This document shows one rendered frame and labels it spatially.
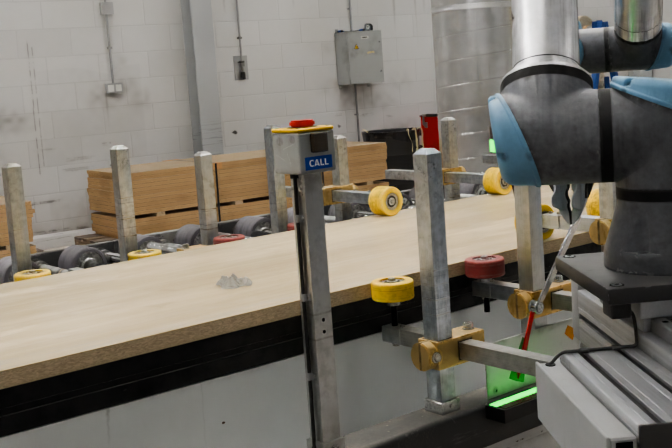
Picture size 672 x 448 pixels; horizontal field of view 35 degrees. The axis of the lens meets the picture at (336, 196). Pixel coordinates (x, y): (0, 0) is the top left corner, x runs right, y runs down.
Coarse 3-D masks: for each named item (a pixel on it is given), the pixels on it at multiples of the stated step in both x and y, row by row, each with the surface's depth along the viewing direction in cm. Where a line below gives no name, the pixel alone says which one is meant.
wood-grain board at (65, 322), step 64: (512, 192) 319; (192, 256) 245; (256, 256) 239; (384, 256) 227; (448, 256) 222; (512, 256) 225; (0, 320) 191; (64, 320) 187; (128, 320) 183; (192, 320) 180; (256, 320) 184; (0, 384) 156
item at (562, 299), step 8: (496, 280) 214; (472, 288) 215; (480, 288) 213; (488, 288) 212; (496, 288) 210; (504, 288) 209; (512, 288) 207; (480, 296) 214; (488, 296) 212; (496, 296) 211; (504, 296) 209; (552, 296) 199; (560, 296) 198; (568, 296) 196; (552, 304) 199; (560, 304) 198; (568, 304) 196
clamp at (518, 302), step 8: (552, 288) 199; (560, 288) 201; (568, 288) 202; (512, 296) 198; (520, 296) 196; (528, 296) 196; (536, 296) 197; (512, 304) 198; (520, 304) 196; (528, 304) 196; (544, 304) 198; (512, 312) 198; (520, 312) 197; (528, 312) 196; (544, 312) 198; (552, 312) 200
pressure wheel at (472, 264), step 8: (472, 256) 217; (480, 256) 214; (488, 256) 216; (496, 256) 215; (472, 264) 211; (480, 264) 210; (488, 264) 210; (496, 264) 210; (504, 264) 213; (472, 272) 211; (480, 272) 210; (488, 272) 210; (496, 272) 211; (504, 272) 213; (480, 280) 214; (488, 280) 213; (488, 304) 214
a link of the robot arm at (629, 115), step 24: (600, 96) 127; (624, 96) 126; (648, 96) 123; (600, 120) 125; (624, 120) 125; (648, 120) 124; (600, 144) 125; (624, 144) 125; (648, 144) 124; (624, 168) 126; (648, 168) 125
